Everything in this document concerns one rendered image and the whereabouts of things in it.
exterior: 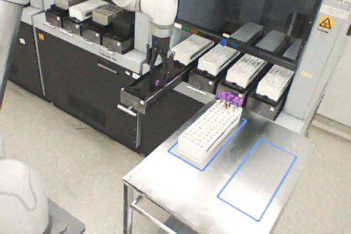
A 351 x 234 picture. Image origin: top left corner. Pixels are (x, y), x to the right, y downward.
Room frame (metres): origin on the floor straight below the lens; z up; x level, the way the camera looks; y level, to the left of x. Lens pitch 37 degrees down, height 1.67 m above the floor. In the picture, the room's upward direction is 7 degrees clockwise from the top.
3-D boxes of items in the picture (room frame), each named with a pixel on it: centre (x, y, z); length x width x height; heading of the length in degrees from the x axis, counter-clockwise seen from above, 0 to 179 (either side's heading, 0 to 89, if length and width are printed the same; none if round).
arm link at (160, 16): (1.28, 0.10, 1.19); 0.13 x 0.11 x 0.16; 64
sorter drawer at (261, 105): (1.52, -0.53, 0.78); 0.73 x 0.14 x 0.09; 151
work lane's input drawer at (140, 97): (1.45, 0.02, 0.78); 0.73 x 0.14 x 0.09; 151
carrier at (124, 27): (1.72, 0.33, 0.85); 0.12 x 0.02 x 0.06; 62
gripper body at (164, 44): (1.27, 0.09, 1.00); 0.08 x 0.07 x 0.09; 62
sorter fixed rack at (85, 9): (1.95, 0.55, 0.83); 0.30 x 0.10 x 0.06; 151
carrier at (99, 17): (1.79, 0.47, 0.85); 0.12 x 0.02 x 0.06; 62
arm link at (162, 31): (1.27, 0.09, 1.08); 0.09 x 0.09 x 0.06
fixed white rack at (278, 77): (1.40, -0.47, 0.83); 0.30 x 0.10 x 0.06; 151
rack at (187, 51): (1.61, -0.06, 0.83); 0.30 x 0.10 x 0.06; 151
